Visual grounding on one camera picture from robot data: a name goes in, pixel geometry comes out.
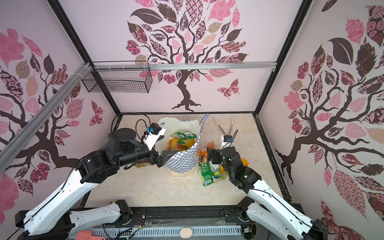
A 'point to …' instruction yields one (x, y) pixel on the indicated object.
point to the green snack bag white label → (210, 173)
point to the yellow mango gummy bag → (178, 144)
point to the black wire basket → (118, 80)
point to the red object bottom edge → (87, 235)
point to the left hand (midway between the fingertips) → (167, 146)
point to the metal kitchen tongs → (222, 129)
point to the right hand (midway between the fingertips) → (214, 147)
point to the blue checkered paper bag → (184, 163)
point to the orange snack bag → (203, 157)
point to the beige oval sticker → (186, 232)
